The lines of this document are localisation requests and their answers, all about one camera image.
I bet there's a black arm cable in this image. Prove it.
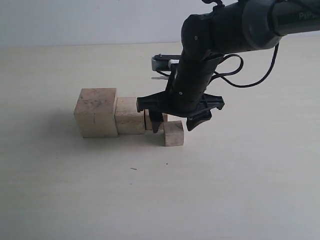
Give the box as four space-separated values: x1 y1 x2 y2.
202 0 281 88

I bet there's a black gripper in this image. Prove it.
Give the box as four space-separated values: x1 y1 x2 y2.
136 53 225 134

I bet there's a second largest wooden cube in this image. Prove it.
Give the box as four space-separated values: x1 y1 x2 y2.
115 97 146 135

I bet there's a smallest wooden cube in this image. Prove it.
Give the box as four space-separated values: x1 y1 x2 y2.
163 120 184 147

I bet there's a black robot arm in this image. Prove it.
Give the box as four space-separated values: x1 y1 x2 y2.
136 0 320 133

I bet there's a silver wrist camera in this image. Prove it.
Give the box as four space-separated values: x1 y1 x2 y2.
151 53 181 72

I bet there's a third largest wooden cube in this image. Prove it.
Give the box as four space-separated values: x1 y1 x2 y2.
144 109 168 131

